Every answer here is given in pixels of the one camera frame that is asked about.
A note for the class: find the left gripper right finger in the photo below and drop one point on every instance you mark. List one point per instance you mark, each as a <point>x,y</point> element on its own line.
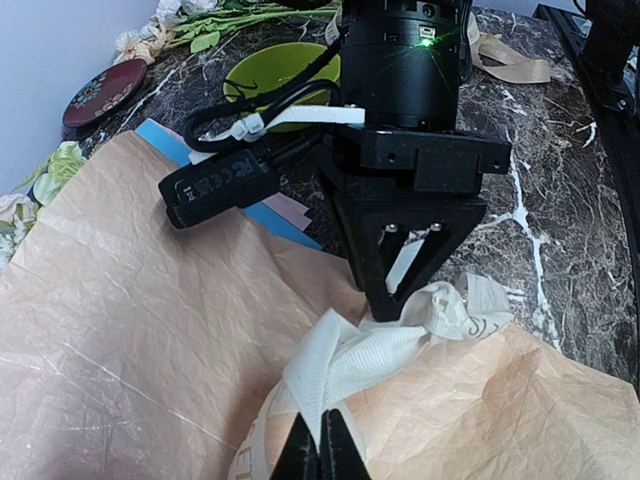
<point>339,458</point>

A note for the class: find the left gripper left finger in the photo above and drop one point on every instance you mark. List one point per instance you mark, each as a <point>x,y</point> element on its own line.
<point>298,459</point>

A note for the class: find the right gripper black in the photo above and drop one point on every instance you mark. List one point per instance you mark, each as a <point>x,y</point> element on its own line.
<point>384,185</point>

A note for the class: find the beige pink wrapping paper sheet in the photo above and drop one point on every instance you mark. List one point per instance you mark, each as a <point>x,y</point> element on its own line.
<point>130,351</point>

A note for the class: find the brown twine ribbon bundle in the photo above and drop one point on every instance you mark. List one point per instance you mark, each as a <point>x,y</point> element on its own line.
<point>491,55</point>

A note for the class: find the pile of fake flowers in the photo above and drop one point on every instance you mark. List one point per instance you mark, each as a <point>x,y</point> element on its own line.
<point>201,25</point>

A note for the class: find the green leafy fake flower bunch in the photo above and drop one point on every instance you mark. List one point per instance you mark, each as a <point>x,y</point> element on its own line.
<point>19,212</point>

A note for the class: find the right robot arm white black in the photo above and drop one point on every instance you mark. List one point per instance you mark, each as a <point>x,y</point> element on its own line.
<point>403,62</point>

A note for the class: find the lime green bowl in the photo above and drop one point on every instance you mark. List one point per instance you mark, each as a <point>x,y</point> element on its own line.
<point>275,66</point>

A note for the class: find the blue wrapping paper sheet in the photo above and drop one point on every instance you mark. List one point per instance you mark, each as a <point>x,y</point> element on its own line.
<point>194,193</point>

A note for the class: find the red round embroidered cushion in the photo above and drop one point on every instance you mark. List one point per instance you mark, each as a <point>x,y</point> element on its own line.
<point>105,93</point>

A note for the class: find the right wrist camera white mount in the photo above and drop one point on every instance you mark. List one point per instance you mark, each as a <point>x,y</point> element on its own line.
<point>251,129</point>

